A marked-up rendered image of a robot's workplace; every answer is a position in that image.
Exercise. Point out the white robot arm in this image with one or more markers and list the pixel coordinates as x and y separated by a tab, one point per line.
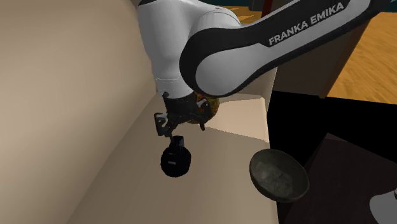
217	71

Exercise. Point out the dark robot stand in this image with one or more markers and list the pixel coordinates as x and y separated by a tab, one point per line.
338	186

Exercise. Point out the dark grey bowl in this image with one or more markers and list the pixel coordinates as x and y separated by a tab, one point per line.
277	176

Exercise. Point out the black round flask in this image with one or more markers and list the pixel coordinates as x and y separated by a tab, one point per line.
175	159

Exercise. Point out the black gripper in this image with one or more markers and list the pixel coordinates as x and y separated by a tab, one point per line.
181	107

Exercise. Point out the yellow patterned ball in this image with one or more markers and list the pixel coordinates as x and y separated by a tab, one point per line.
213	107

